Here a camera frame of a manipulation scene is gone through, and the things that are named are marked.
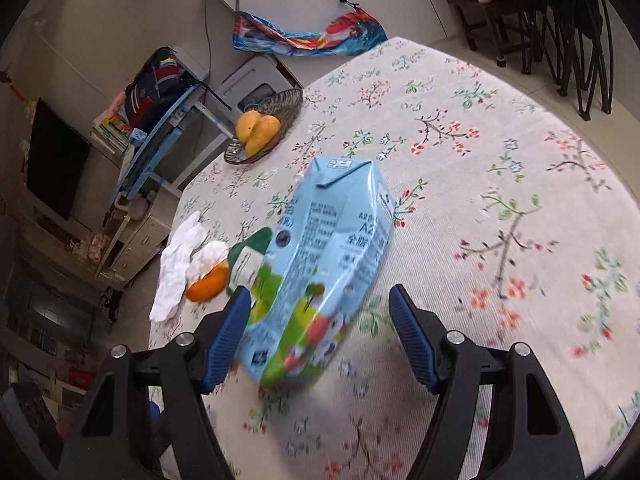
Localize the dark striped backpack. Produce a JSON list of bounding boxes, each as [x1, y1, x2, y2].
[[124, 49, 201, 133]]

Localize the colourful cloth bag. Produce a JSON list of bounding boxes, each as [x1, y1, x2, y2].
[[232, 0, 388, 57]]

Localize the white tissue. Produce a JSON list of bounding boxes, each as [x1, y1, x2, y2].
[[149, 211, 228, 323]]

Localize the blue study desk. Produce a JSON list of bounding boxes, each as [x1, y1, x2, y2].
[[107, 82, 236, 221]]

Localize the black television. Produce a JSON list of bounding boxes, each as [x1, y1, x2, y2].
[[26, 97, 92, 221]]

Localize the white floor appliance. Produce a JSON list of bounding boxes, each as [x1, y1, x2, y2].
[[218, 55, 301, 111]]

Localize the green and white carton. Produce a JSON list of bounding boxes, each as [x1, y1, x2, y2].
[[227, 227, 275, 297]]

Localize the row of books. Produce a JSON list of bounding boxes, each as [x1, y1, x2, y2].
[[91, 110, 132, 153]]

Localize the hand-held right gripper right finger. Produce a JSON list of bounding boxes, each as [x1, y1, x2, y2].
[[389, 284, 586, 480]]

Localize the orange peel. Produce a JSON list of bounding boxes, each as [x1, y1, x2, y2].
[[186, 262, 230, 302]]

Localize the woven plate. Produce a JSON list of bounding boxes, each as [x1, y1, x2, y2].
[[223, 87, 304, 165]]

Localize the light blue milk carton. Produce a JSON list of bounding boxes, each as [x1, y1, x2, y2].
[[235, 156, 396, 391]]

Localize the floral tablecloth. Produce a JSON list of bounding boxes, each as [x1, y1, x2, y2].
[[147, 36, 640, 480]]

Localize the cream television cabinet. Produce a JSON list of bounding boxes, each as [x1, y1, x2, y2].
[[15, 200, 173, 291]]

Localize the wooden chair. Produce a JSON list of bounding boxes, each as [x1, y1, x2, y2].
[[435, 0, 531, 68]]

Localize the yellow mango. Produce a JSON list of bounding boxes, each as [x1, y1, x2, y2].
[[236, 111, 261, 143], [244, 115, 281, 157]]

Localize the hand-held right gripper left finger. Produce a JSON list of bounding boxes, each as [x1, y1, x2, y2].
[[57, 286, 252, 480]]

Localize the black folding chairs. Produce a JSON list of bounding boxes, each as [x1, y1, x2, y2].
[[520, 0, 613, 116]]

